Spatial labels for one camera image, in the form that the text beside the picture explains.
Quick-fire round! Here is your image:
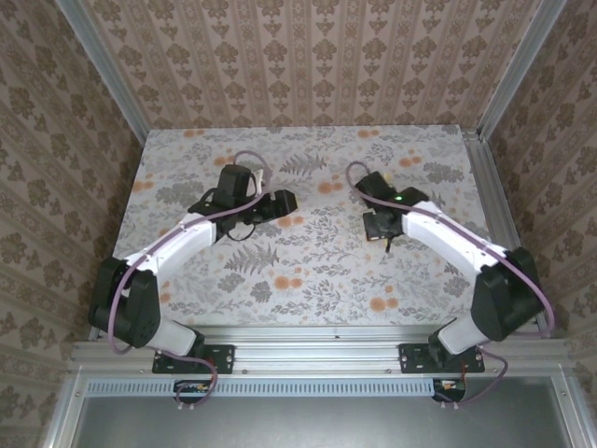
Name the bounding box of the floral table cover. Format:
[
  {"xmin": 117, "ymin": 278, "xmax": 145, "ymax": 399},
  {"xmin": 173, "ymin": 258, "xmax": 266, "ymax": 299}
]
[{"xmin": 92, "ymin": 124, "xmax": 514, "ymax": 328}]

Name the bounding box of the black circuit board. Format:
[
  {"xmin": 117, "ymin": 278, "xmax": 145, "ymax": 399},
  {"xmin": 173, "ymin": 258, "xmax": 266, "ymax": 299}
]
[
  {"xmin": 173, "ymin": 379, "xmax": 216, "ymax": 406},
  {"xmin": 431, "ymin": 376, "xmax": 468, "ymax": 403}
]

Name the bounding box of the grey metal panel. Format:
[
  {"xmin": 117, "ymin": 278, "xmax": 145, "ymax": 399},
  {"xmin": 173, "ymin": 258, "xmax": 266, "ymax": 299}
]
[{"xmin": 41, "ymin": 372, "xmax": 591, "ymax": 448}]

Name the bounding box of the aluminium side rail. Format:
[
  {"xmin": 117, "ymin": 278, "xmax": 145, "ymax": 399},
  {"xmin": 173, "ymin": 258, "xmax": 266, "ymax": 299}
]
[{"xmin": 461, "ymin": 130, "xmax": 552, "ymax": 338}]

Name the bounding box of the aluminium frame rail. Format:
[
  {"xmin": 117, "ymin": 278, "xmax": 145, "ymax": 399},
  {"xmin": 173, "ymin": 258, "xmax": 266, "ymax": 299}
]
[{"xmin": 69, "ymin": 324, "xmax": 575, "ymax": 374}]

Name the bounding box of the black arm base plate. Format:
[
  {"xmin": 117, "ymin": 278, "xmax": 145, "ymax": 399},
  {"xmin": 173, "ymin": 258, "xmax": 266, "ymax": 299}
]
[
  {"xmin": 399, "ymin": 343, "xmax": 486, "ymax": 374},
  {"xmin": 152, "ymin": 343, "xmax": 235, "ymax": 374}
]

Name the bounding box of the aluminium frame post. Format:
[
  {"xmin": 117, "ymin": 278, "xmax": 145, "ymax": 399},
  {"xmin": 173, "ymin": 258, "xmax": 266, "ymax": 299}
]
[
  {"xmin": 55, "ymin": 0, "xmax": 151, "ymax": 144},
  {"xmin": 476, "ymin": 0, "xmax": 573, "ymax": 141}
]

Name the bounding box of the grey slotted cable duct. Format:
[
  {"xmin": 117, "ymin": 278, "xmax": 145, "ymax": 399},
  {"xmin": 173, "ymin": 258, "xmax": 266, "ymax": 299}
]
[{"xmin": 86, "ymin": 378, "xmax": 435, "ymax": 396}]

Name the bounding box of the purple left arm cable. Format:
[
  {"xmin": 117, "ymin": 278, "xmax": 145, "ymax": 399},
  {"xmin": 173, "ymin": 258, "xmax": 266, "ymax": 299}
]
[{"xmin": 106, "ymin": 149, "xmax": 271, "ymax": 412}]

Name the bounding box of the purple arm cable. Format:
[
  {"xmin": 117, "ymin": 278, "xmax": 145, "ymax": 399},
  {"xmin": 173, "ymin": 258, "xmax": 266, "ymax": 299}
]
[
  {"xmin": 344, "ymin": 161, "xmax": 559, "ymax": 412},
  {"xmin": 106, "ymin": 149, "xmax": 271, "ymax": 412}
]

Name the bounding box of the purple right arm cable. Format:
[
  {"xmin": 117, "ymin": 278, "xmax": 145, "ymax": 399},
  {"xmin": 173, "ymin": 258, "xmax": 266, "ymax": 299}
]
[{"xmin": 344, "ymin": 161, "xmax": 559, "ymax": 412}]

